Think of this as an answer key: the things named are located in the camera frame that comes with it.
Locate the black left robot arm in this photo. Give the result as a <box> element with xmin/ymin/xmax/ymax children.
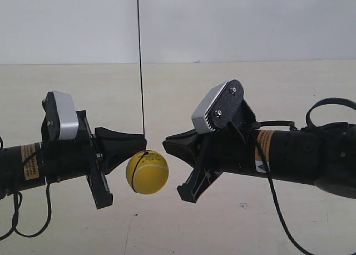
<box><xmin>1</xmin><ymin>110</ymin><xmax>147</xmax><ymax>209</ymax></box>

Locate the thin black hanging string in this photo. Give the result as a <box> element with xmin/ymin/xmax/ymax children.
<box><xmin>136</xmin><ymin>0</ymin><xmax>149</xmax><ymax>193</ymax></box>

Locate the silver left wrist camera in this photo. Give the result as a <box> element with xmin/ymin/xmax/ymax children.
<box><xmin>42</xmin><ymin>91</ymin><xmax>79</xmax><ymax>141</ymax></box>

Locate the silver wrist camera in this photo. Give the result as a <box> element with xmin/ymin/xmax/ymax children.
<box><xmin>42</xmin><ymin>91</ymin><xmax>79</xmax><ymax>141</ymax></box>
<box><xmin>191</xmin><ymin>79</ymin><xmax>244</xmax><ymax>135</ymax></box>

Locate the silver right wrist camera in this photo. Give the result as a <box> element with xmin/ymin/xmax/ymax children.
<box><xmin>191</xmin><ymin>79</ymin><xmax>244</xmax><ymax>135</ymax></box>

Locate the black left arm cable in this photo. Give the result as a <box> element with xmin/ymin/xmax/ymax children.
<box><xmin>0</xmin><ymin>139</ymin><xmax>53</xmax><ymax>238</ymax></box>

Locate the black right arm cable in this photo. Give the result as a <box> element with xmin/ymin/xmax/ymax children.
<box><xmin>249</xmin><ymin>98</ymin><xmax>356</xmax><ymax>255</ymax></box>

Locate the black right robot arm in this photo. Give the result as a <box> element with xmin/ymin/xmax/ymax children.
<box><xmin>162</xmin><ymin>102</ymin><xmax>355</xmax><ymax>203</ymax></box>

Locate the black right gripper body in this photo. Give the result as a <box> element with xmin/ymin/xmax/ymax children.
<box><xmin>177</xmin><ymin>100</ymin><xmax>257</xmax><ymax>203</ymax></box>

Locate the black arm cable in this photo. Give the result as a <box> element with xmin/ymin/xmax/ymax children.
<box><xmin>0</xmin><ymin>139</ymin><xmax>53</xmax><ymax>238</ymax></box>
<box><xmin>249</xmin><ymin>98</ymin><xmax>356</xmax><ymax>255</ymax></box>

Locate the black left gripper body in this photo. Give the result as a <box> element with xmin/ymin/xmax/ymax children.
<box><xmin>41</xmin><ymin>110</ymin><xmax>113</xmax><ymax>209</ymax></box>

